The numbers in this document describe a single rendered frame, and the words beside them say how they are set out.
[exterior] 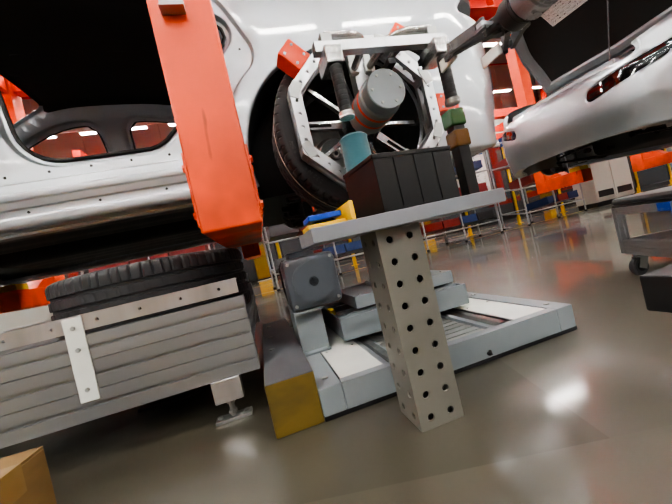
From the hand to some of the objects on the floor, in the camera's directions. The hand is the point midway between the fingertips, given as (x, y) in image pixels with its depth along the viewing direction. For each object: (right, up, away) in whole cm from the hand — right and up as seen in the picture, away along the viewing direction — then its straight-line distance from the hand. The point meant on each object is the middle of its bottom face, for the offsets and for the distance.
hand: (464, 63), depth 88 cm
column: (-14, -88, -17) cm, 91 cm away
